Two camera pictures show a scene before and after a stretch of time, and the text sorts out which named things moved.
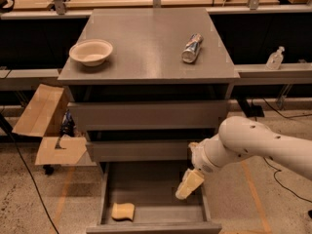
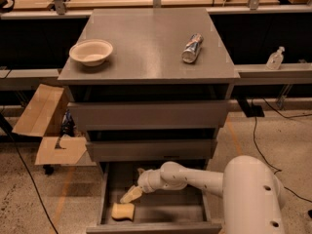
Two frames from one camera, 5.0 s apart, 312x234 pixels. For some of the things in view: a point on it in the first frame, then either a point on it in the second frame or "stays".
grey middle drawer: x=139 y=150 stays
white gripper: x=201 y=159 to x=146 y=181
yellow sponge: x=123 y=211 stays
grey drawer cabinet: x=145 y=84 stays
